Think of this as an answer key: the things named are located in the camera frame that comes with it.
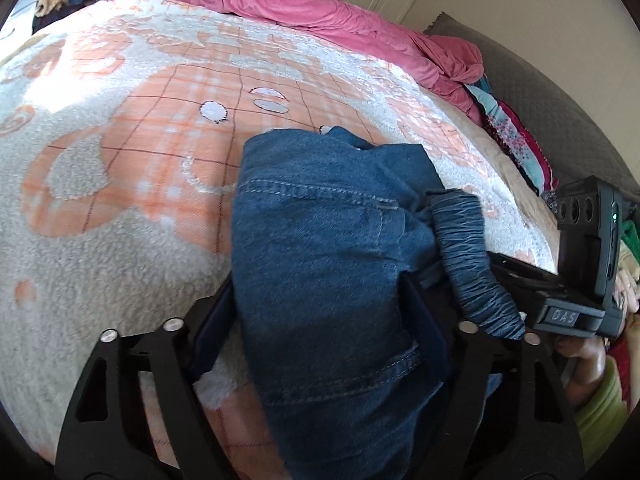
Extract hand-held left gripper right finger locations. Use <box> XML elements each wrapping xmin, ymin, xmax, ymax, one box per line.
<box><xmin>401</xmin><ymin>275</ymin><xmax>587</xmax><ymax>480</ymax></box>

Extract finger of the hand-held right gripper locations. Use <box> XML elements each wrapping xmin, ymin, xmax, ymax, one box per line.
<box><xmin>486</xmin><ymin>251</ymin><xmax>563</xmax><ymax>303</ymax></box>

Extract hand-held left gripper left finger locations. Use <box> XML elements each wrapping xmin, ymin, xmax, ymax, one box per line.
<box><xmin>54</xmin><ymin>279</ymin><xmax>237</xmax><ymax>480</ymax></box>

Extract blue denim pants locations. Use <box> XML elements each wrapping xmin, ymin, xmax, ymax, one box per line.
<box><xmin>231</xmin><ymin>126</ymin><xmax>527</xmax><ymax>480</ymax></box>

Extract person's right forearm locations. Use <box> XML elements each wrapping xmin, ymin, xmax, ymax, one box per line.
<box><xmin>574</xmin><ymin>356</ymin><xmax>632</xmax><ymax>457</ymax></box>

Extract person's right hand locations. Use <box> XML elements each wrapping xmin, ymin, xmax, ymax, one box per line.
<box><xmin>554</xmin><ymin>335</ymin><xmax>609</xmax><ymax>411</ymax></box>

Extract colourful folded clothes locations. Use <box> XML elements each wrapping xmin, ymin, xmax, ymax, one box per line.
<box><xmin>464</xmin><ymin>76</ymin><xmax>560</xmax><ymax>198</ymax></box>

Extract grey padded headboard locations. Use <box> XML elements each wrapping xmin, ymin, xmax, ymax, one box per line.
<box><xmin>424</xmin><ymin>11</ymin><xmax>640</xmax><ymax>243</ymax></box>

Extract white orange printed blanket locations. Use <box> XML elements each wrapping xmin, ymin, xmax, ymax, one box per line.
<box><xmin>0</xmin><ymin>0</ymin><xmax>560</xmax><ymax>480</ymax></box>

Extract pink quilt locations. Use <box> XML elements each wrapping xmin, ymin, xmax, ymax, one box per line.
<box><xmin>107</xmin><ymin>0</ymin><xmax>485</xmax><ymax>126</ymax></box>

